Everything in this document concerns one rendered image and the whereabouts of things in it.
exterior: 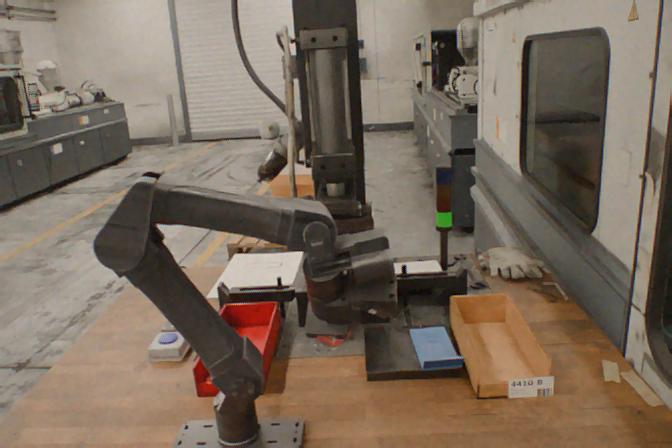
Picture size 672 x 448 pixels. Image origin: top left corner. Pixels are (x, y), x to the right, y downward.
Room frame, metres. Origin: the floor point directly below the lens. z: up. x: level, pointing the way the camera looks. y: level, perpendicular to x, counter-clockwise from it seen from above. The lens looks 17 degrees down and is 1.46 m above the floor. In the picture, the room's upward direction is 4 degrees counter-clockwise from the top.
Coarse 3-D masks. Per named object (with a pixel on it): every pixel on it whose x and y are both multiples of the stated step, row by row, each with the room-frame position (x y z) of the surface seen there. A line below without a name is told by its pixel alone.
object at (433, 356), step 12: (420, 336) 0.90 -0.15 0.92; (432, 336) 0.90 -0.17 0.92; (444, 336) 0.89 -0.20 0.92; (420, 348) 0.86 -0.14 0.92; (432, 348) 0.85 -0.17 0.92; (444, 348) 0.85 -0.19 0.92; (420, 360) 0.82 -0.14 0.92; (432, 360) 0.78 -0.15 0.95; (444, 360) 0.78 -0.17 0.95; (456, 360) 0.78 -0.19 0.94
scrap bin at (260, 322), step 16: (240, 304) 1.03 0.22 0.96; (256, 304) 1.03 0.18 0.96; (272, 304) 1.02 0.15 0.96; (240, 320) 1.03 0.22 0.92; (256, 320) 1.03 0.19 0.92; (272, 320) 0.94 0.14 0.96; (256, 336) 0.98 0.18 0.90; (272, 336) 0.92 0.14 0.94; (272, 352) 0.90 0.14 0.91; (208, 384) 0.78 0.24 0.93
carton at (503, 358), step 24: (456, 312) 0.91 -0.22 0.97; (480, 312) 0.97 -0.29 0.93; (504, 312) 0.96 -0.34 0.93; (456, 336) 0.90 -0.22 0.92; (480, 336) 0.91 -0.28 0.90; (504, 336) 0.91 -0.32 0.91; (528, 336) 0.82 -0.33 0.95; (480, 360) 0.83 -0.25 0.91; (504, 360) 0.82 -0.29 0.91; (528, 360) 0.81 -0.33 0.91; (480, 384) 0.72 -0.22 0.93; (504, 384) 0.72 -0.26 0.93; (528, 384) 0.72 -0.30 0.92; (552, 384) 0.72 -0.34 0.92
